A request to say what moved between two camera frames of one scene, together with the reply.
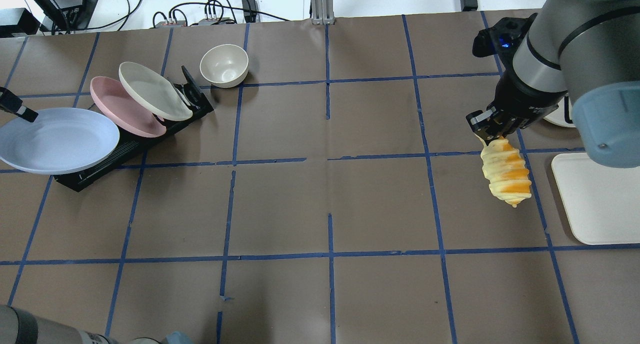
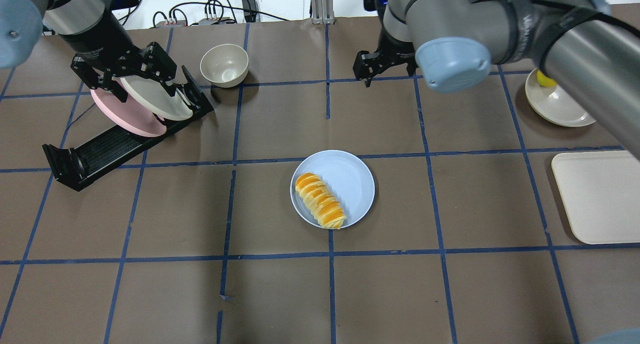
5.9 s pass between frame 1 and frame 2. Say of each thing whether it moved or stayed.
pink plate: stayed
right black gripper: moved
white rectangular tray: stayed
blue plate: moved
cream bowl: stayed
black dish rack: stayed
